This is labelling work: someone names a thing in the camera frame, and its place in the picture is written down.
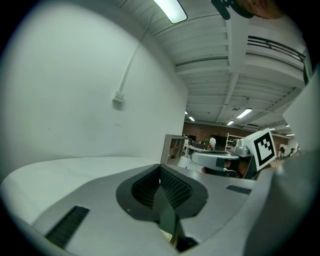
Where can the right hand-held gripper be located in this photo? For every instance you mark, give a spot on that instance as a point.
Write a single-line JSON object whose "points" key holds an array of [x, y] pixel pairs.
{"points": [[207, 158]]}

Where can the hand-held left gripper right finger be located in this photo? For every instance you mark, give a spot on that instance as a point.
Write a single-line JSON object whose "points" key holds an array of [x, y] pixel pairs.
{"points": [[215, 185]]}

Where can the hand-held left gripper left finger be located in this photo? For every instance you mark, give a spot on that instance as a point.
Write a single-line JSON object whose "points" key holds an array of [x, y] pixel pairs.
{"points": [[100, 200]]}

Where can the white metal rack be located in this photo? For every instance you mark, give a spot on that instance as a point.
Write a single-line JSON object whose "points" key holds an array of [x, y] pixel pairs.
{"points": [[231, 141]]}

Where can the grey open shelf unit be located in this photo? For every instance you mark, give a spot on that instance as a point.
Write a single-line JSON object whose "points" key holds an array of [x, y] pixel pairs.
{"points": [[168, 147]]}

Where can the hanging ceiling strip light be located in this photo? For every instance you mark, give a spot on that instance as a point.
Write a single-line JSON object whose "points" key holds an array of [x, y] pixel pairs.
{"points": [[244, 113]]}

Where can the long ceiling light panel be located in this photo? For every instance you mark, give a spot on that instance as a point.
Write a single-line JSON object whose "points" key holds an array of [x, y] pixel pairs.
{"points": [[172, 10]]}

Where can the person's head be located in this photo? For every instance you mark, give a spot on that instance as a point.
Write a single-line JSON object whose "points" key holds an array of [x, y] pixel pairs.
{"points": [[265, 8]]}

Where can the black ceiling rail rack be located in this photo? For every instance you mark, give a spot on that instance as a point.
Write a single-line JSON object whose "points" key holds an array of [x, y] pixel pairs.
{"points": [[275, 46]]}

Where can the black head-worn camera mount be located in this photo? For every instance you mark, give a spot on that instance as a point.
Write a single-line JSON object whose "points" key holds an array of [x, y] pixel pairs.
{"points": [[223, 8]]}

